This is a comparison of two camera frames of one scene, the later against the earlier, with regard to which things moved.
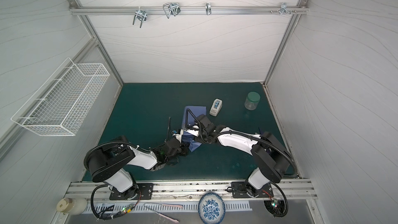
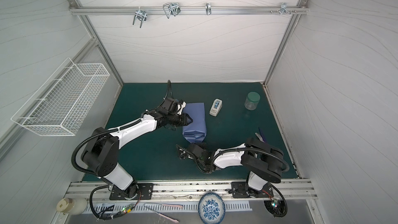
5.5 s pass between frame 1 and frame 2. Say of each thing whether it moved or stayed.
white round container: stayed
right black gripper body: moved
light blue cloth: stayed
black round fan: stayed
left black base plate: stayed
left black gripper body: moved
